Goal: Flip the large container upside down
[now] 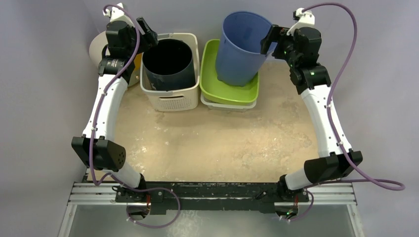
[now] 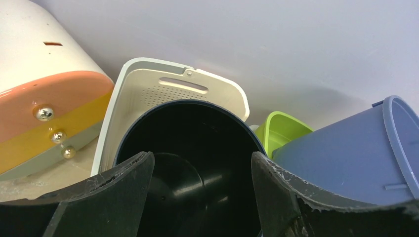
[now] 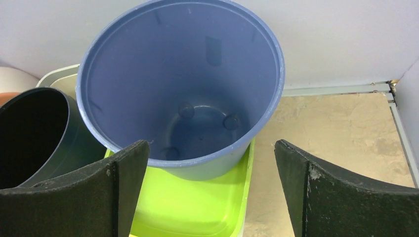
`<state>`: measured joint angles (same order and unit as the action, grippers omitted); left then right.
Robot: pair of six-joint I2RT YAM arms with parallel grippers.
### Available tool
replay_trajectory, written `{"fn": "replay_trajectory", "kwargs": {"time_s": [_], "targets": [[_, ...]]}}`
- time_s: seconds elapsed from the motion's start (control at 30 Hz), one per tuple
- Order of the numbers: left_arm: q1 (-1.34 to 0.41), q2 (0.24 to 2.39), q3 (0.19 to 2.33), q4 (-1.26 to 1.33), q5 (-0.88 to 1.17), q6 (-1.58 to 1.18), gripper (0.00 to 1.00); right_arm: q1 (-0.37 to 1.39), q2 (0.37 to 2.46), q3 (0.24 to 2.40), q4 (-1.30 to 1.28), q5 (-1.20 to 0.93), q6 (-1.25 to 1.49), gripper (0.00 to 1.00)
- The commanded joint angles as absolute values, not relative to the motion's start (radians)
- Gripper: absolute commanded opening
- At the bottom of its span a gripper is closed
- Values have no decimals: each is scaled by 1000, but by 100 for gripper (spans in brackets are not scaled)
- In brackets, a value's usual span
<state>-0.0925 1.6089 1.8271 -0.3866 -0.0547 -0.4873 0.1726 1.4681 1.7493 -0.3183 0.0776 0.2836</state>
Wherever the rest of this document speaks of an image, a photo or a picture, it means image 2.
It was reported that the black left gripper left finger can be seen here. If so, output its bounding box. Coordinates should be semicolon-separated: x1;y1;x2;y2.
0;152;155;237

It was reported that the white pastel drawer cabinet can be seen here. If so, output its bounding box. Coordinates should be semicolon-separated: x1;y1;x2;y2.
0;0;114;181

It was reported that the blue plastic bucket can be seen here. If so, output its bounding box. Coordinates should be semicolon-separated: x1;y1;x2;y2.
273;95;419;205

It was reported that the cream perforated storage basket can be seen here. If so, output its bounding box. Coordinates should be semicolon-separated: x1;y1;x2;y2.
91;57;250;176

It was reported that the lime green plastic basin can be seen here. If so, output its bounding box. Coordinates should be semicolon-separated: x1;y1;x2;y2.
254;111;313;159

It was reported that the black cylindrical bucket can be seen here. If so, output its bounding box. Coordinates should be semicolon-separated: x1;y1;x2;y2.
114;100;264;237

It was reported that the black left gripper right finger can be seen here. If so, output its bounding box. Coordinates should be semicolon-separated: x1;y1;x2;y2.
251;152;419;237

